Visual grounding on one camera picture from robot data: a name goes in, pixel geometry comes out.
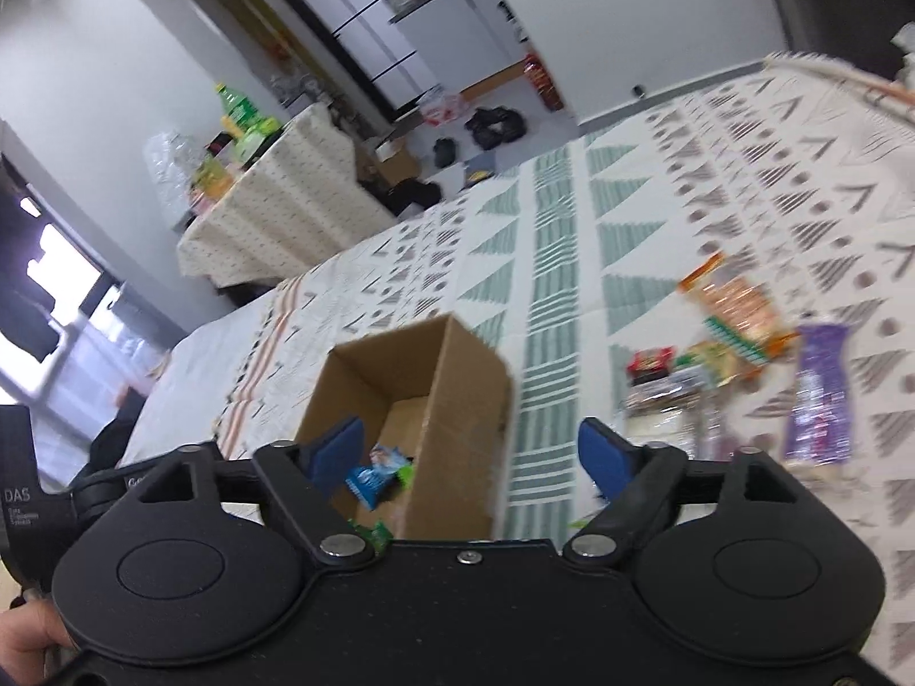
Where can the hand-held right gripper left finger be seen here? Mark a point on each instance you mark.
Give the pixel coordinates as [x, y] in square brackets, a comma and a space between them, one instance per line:
[342, 446]

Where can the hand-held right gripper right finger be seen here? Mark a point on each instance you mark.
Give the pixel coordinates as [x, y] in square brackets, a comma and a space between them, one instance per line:
[600, 454]

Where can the blue snack packet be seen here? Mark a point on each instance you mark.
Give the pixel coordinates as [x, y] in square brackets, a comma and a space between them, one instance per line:
[368, 482]

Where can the clear plastic snack packet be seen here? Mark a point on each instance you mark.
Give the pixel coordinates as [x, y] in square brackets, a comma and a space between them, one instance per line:
[661, 407]

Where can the red black snack packet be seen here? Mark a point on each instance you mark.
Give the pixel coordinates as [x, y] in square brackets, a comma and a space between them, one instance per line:
[650, 361]

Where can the brown cardboard box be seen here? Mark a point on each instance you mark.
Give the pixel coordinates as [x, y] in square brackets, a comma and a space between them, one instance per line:
[457, 400]

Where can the green yellow snack packet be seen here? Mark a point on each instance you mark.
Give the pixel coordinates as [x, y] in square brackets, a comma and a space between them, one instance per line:
[708, 361]

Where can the orange cracker packet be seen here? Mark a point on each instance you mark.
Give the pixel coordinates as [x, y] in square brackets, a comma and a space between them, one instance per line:
[736, 307]

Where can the purple snack packet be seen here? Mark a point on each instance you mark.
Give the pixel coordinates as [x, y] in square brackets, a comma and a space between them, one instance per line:
[818, 393]

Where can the person's left hand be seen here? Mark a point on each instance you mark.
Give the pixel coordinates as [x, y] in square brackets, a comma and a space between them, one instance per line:
[28, 625]

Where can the dark cloth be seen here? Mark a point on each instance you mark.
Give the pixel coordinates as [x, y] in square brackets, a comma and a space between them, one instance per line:
[118, 436]

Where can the patterned blanket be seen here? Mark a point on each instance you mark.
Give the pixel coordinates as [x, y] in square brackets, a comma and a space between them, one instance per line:
[557, 229]

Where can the window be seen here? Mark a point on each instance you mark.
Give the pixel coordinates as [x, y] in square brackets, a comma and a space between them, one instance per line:
[57, 286]

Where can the black backpack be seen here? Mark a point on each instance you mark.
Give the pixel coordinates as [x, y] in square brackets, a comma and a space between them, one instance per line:
[411, 196]

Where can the table with dotted tablecloth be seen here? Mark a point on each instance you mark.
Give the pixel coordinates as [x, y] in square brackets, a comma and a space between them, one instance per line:
[286, 193]

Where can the small cardboard box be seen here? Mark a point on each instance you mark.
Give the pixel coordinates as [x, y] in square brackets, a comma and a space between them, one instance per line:
[393, 157]

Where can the yellow bottle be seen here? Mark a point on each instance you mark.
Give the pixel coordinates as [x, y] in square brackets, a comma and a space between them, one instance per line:
[214, 178]

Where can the yellow book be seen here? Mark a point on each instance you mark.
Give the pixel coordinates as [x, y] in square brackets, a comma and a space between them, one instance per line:
[475, 175]

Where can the small black bag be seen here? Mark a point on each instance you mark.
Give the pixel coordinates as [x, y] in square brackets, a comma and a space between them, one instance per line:
[444, 150]

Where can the green carton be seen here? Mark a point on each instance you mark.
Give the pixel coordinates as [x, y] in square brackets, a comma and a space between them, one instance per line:
[257, 139]

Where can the clear plastic bag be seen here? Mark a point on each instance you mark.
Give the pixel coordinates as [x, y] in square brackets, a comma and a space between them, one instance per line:
[168, 164]

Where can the large black bag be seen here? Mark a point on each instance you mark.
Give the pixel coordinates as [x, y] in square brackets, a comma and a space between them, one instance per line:
[493, 125]

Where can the red white plastic bag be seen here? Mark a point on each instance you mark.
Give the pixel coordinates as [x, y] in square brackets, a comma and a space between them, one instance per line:
[440, 107]

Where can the green plastic bottle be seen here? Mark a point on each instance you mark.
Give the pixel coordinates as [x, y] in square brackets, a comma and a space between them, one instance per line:
[236, 107]

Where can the red gift bag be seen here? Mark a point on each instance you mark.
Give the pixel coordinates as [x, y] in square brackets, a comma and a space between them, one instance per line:
[543, 82]

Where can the black framed glass door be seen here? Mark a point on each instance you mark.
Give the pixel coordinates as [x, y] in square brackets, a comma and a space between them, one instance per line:
[350, 21]

